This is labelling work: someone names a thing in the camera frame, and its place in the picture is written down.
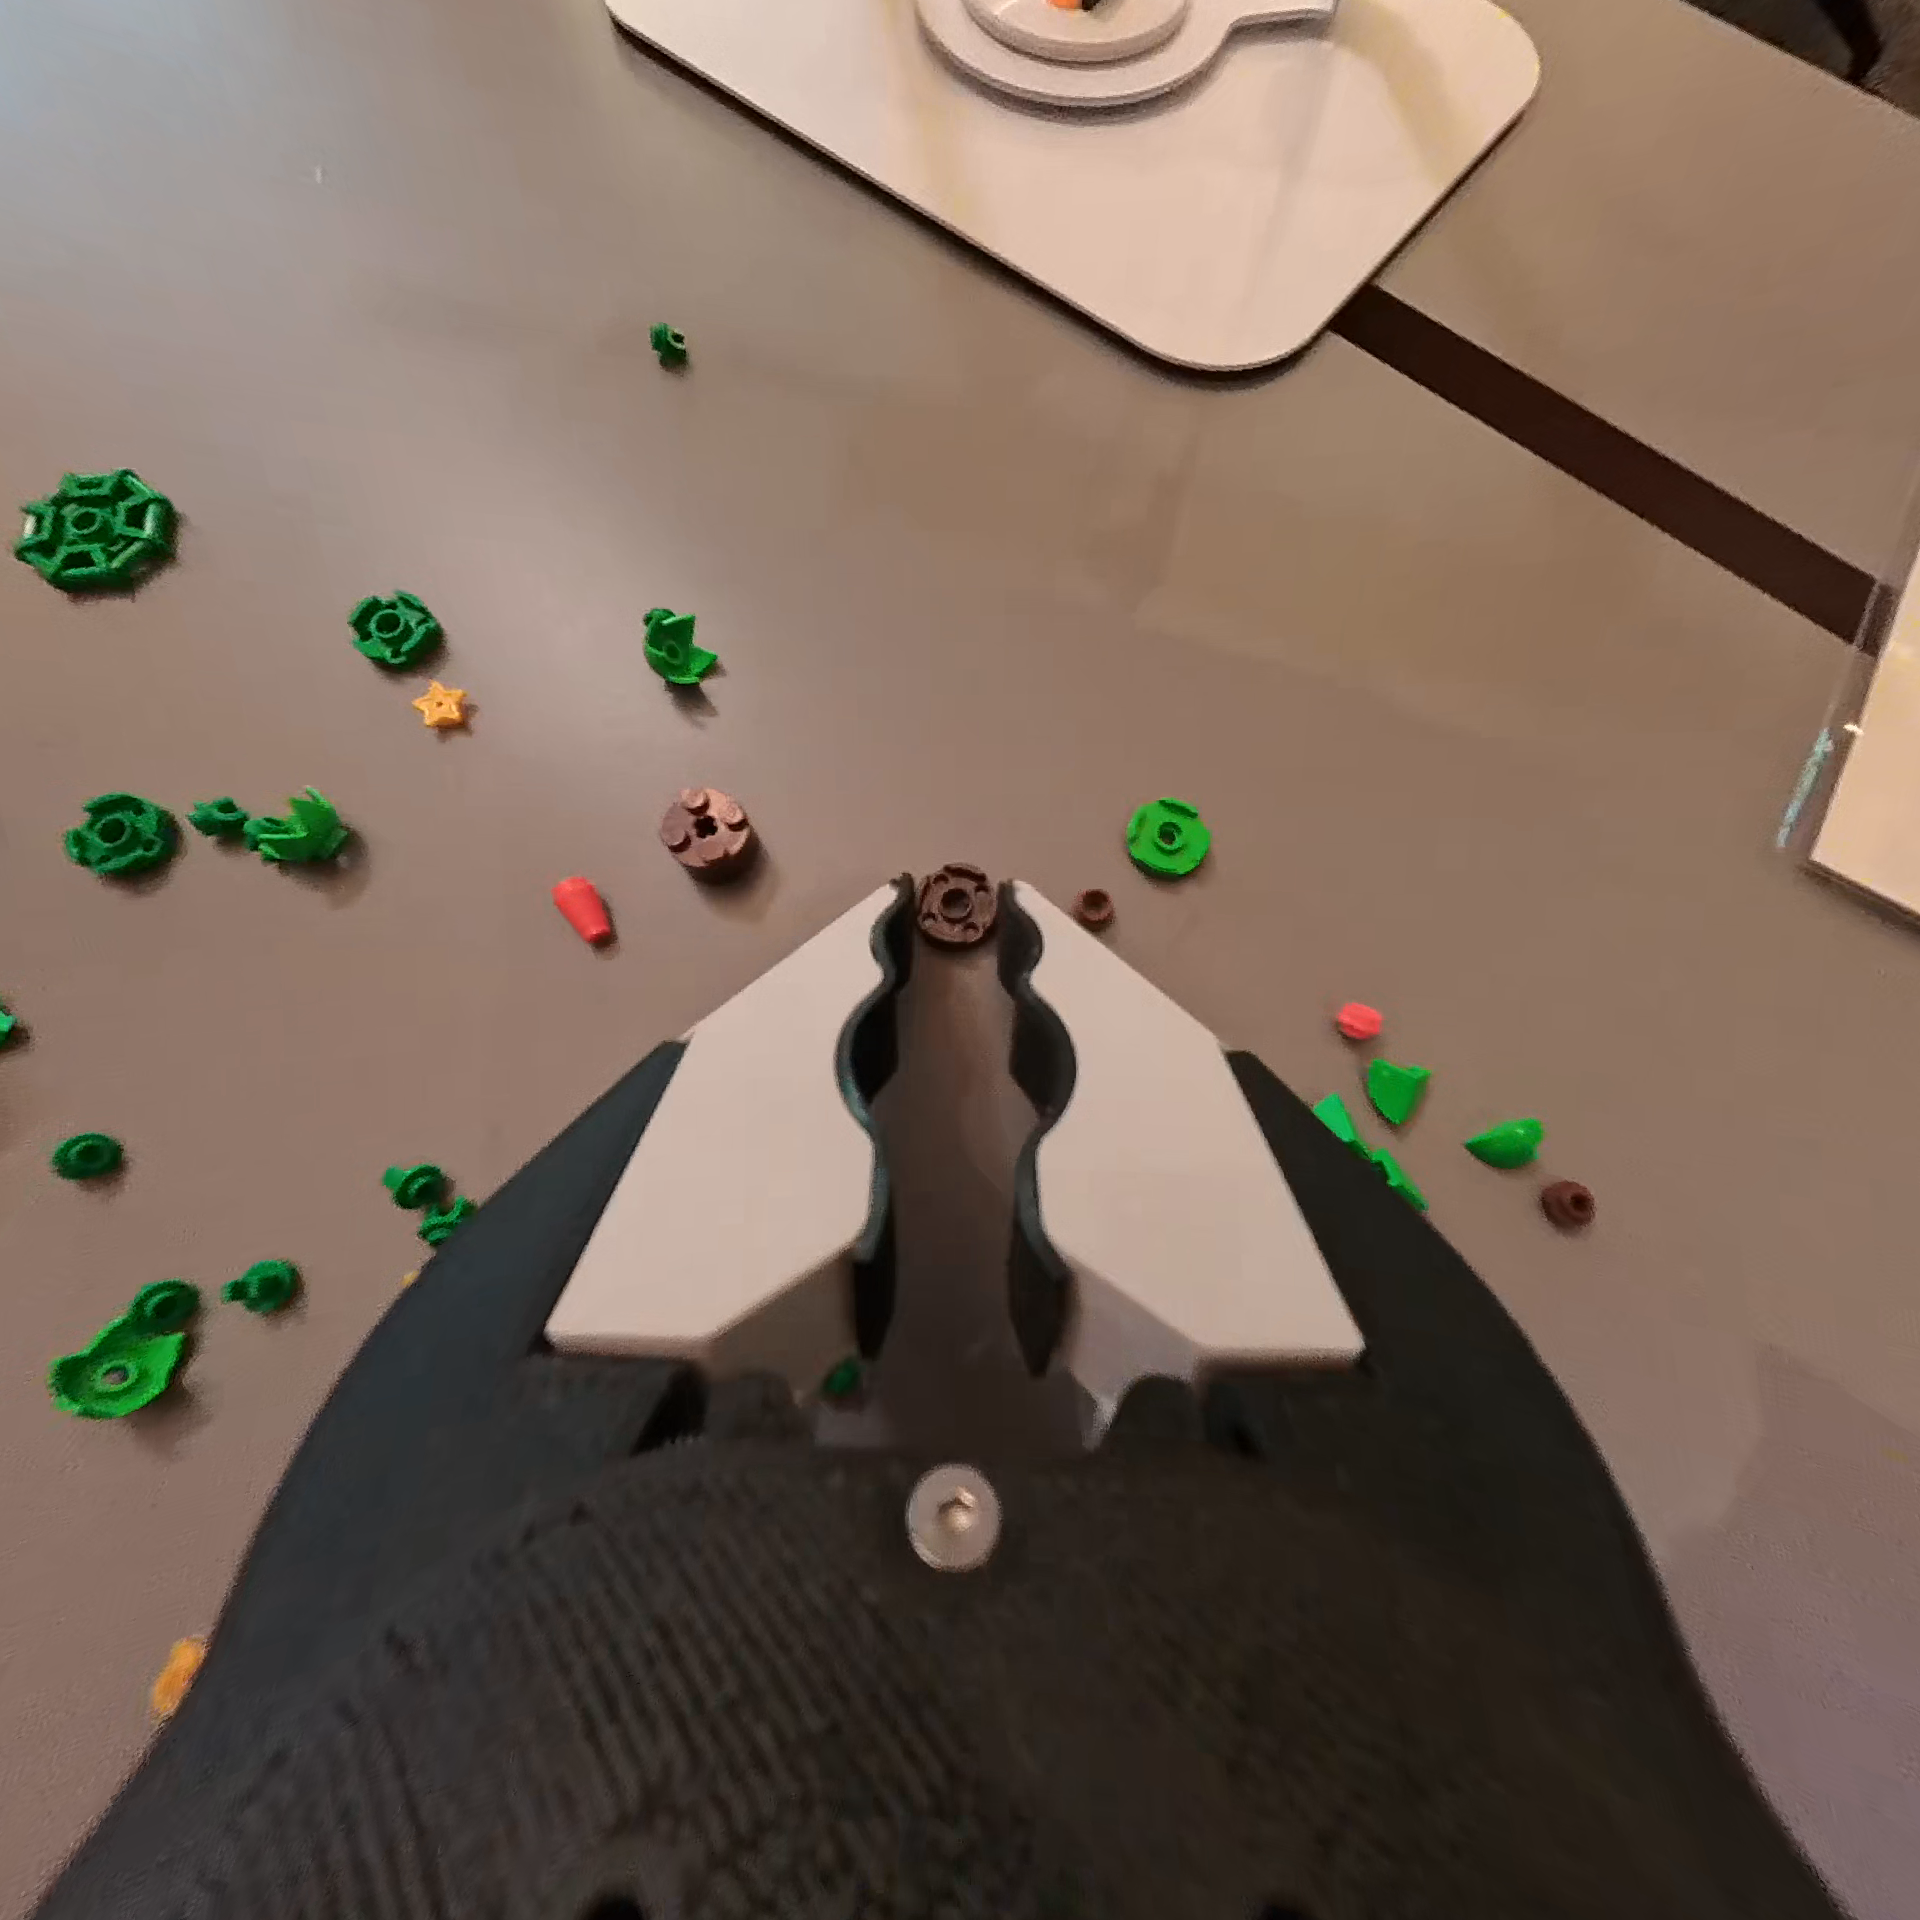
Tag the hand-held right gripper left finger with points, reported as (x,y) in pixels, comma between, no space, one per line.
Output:
(708,1199)

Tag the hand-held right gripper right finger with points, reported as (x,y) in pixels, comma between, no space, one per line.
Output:
(1200,1199)

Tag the brown round brick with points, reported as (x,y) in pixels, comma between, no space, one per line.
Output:
(710,834)

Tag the dark brown round piece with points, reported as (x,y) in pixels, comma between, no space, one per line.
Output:
(956,906)

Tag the pile of green leaf pieces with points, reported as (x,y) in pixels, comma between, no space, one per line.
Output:
(1394,1091)

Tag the small green clip piece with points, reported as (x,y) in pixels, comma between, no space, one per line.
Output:
(262,1285)
(429,1207)
(216,818)
(839,1379)
(87,1153)
(163,1301)

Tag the small red cone piece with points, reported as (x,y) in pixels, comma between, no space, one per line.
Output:
(1356,1022)
(585,912)

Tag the green leaf piece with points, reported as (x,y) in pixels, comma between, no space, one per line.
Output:
(118,1370)
(302,828)

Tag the green spiky plant piece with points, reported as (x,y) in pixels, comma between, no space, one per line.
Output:
(679,644)

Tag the small yellow star piece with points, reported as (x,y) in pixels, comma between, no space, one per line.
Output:
(441,706)
(178,1672)

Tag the green round web plate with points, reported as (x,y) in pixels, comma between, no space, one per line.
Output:
(97,531)

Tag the white stand base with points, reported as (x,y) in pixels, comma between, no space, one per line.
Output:
(1200,180)

